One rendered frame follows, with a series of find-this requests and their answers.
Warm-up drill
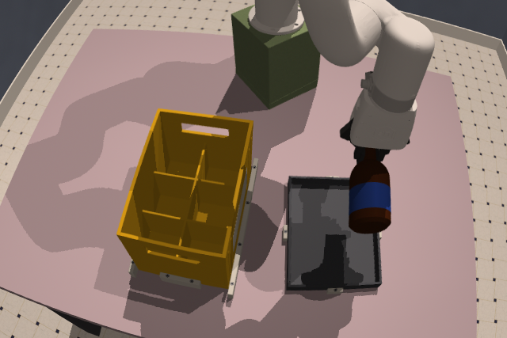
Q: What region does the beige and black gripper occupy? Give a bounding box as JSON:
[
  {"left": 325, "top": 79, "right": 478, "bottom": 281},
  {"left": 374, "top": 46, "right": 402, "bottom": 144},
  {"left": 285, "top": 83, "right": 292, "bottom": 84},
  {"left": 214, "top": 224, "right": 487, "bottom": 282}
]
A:
[{"left": 340, "top": 89, "right": 417, "bottom": 164}]

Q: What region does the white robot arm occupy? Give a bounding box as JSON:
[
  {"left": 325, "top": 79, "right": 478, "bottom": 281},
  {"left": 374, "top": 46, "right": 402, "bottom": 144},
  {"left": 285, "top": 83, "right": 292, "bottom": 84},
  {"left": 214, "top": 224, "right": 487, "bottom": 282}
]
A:
[{"left": 249, "top": 0, "right": 435, "bottom": 113}]

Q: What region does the orange divided crate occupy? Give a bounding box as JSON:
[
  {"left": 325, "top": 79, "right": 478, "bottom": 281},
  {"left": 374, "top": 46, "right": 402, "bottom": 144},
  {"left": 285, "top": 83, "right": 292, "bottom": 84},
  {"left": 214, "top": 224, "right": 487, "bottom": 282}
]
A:
[{"left": 116, "top": 108, "right": 254, "bottom": 289}]

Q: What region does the brown glass bottle with blue label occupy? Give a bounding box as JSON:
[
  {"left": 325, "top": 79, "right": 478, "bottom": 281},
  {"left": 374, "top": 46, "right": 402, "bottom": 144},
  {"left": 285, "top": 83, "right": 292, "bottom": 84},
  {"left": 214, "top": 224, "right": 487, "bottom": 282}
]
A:
[{"left": 349, "top": 147, "right": 391, "bottom": 234}]

